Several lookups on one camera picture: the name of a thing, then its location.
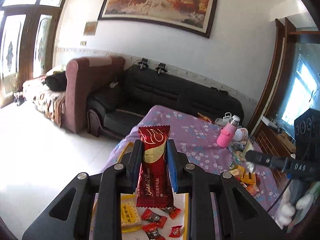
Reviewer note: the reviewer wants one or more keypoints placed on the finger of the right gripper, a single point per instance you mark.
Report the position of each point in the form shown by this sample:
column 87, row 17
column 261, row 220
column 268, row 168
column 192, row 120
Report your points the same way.
column 275, row 163

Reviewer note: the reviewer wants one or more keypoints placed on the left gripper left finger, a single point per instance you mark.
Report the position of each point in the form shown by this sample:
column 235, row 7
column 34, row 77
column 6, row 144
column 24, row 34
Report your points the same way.
column 89, row 206

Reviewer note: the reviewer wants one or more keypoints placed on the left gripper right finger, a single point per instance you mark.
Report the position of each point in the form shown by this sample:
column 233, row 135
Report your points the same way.
column 219, row 206

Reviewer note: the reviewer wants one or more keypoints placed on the dark red Golden Crown bar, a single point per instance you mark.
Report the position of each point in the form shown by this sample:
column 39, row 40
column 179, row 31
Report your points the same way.
column 154, row 187

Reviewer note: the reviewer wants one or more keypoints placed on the white gloved hand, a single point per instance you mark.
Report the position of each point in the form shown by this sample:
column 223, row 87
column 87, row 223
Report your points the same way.
column 286, row 210

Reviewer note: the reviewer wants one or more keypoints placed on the television screen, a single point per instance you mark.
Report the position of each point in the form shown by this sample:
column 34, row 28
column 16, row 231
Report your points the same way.
column 302, row 92

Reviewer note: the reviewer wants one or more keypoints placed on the yellow snack pack dark label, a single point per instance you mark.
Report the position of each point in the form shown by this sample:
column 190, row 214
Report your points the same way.
column 249, row 178

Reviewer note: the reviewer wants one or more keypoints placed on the yellow cracker packet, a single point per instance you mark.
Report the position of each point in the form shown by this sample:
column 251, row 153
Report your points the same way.
column 130, row 218

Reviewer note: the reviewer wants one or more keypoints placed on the plain yellow snack pack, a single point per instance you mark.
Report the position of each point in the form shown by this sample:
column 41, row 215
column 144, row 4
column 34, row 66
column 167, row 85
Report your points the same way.
column 238, row 172

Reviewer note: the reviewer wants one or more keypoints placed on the red candy upper tray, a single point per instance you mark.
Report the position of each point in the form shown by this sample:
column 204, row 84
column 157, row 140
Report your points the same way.
column 151, row 216

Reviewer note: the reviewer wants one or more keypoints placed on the red candy tray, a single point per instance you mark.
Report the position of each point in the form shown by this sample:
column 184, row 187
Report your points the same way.
column 151, row 216
column 152, row 232

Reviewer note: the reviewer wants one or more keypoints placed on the round green label snack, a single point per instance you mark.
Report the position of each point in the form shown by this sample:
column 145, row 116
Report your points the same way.
column 239, row 158

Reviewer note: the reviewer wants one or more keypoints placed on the red candy lower tray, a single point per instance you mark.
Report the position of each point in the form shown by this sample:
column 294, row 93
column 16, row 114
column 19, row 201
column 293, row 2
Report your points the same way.
column 152, row 232

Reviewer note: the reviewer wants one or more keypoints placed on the white plastic jar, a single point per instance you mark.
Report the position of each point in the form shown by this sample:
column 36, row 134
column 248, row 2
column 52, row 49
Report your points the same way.
column 241, row 134

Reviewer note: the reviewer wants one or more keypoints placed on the red candy in tray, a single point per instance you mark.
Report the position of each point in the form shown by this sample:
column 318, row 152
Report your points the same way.
column 172, row 211

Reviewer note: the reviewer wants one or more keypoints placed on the purple floral tablecloth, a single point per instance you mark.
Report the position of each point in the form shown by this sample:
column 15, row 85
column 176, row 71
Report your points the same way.
column 197, row 140

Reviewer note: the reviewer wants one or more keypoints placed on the pink sleeved thermos bottle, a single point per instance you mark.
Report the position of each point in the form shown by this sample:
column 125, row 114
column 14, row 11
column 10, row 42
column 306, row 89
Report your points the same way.
column 228, row 132

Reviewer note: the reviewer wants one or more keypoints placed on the patterned sofa blanket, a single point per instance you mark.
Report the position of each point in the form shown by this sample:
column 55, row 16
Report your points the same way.
column 47, row 101

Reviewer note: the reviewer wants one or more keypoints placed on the black bag on sofa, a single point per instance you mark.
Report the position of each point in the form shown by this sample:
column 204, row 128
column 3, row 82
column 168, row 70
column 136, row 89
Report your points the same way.
column 56, row 82

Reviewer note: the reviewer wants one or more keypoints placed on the maroon armchair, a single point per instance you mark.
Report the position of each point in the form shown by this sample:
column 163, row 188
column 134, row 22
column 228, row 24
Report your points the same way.
column 85, row 75

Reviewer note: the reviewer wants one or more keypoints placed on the black leather sofa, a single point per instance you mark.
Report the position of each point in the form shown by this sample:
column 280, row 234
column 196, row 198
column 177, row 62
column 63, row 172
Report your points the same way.
column 119, row 106

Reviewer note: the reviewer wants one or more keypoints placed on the black clamp on sofa left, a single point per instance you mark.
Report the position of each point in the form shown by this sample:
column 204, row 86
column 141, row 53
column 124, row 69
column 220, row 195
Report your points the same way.
column 143, row 64

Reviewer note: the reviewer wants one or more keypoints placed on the black clamp on sofa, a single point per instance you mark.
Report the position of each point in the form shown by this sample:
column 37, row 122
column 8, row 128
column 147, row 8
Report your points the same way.
column 143, row 64
column 161, row 68

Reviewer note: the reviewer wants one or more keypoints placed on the black clamp on sofa right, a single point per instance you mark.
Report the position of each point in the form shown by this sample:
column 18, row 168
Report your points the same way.
column 161, row 68

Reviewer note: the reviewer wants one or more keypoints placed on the framed horse painting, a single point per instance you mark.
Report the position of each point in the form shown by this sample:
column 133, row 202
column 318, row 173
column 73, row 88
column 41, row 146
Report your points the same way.
column 194, row 16

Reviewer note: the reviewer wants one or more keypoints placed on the wooden glass door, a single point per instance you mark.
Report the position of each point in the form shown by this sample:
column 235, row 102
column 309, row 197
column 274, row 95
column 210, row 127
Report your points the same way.
column 28, row 32

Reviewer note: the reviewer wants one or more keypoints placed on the small wall plaque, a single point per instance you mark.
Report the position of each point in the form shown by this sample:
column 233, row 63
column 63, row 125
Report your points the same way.
column 90, row 28

